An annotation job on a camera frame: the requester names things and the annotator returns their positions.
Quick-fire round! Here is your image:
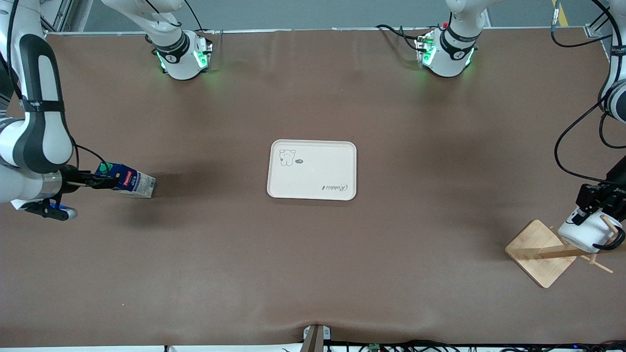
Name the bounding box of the white smiley mug black handle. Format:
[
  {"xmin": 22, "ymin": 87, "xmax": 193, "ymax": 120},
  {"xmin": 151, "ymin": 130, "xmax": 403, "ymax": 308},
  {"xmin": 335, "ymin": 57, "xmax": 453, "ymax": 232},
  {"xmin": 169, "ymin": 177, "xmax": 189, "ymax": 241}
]
[{"xmin": 559, "ymin": 208, "xmax": 626, "ymax": 253}]

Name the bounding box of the black cable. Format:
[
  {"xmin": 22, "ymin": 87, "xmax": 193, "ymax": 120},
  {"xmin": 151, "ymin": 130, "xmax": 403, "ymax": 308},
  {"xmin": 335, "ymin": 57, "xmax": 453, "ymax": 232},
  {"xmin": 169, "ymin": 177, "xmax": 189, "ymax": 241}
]
[
  {"xmin": 376, "ymin": 23, "xmax": 427, "ymax": 52},
  {"xmin": 550, "ymin": 0, "xmax": 615, "ymax": 48},
  {"xmin": 71, "ymin": 137, "xmax": 106, "ymax": 172},
  {"xmin": 554, "ymin": 93, "xmax": 626, "ymax": 185}
]

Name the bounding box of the wooden mug stand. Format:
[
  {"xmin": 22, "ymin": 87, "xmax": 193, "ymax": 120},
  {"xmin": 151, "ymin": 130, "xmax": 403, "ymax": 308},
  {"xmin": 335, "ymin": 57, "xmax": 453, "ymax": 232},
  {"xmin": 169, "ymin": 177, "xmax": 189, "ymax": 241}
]
[{"xmin": 505, "ymin": 215, "xmax": 626, "ymax": 289}]

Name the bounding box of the metal table clamp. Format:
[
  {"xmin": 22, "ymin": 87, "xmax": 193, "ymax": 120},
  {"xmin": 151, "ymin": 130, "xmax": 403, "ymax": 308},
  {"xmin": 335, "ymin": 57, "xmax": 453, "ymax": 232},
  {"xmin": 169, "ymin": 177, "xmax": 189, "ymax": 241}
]
[{"xmin": 302, "ymin": 324, "xmax": 332, "ymax": 352}]

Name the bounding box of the aluminium frame profile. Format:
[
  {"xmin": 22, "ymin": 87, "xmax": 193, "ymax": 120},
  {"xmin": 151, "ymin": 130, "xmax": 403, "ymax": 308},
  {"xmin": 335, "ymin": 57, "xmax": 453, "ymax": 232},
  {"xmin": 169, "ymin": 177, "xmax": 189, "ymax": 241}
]
[{"xmin": 40, "ymin": 0, "xmax": 94, "ymax": 33}]

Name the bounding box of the white rabbit print tray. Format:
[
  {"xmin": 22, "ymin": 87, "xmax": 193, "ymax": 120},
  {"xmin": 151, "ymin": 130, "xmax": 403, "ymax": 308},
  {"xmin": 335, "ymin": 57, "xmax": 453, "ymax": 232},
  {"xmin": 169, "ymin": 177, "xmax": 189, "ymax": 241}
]
[{"xmin": 267, "ymin": 140, "xmax": 358, "ymax": 201}]

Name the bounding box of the blue white milk carton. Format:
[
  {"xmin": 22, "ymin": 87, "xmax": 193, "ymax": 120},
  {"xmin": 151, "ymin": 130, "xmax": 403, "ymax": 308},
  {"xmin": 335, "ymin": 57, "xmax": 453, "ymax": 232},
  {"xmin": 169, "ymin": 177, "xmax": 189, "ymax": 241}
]
[{"xmin": 95, "ymin": 162, "xmax": 157, "ymax": 198}]

